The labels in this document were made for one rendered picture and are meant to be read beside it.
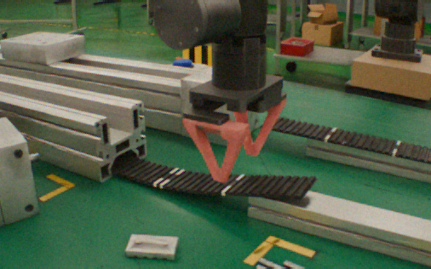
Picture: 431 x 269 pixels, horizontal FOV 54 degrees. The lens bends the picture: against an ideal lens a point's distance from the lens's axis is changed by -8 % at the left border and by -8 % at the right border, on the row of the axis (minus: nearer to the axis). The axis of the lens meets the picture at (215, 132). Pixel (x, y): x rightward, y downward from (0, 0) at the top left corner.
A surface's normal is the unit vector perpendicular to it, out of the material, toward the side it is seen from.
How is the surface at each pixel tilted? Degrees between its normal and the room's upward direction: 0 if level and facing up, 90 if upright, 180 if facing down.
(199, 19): 90
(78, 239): 0
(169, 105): 90
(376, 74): 90
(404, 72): 90
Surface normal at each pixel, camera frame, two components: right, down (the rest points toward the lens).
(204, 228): 0.00, -0.93
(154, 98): -0.51, 0.33
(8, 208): 0.62, 0.29
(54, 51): 0.86, 0.19
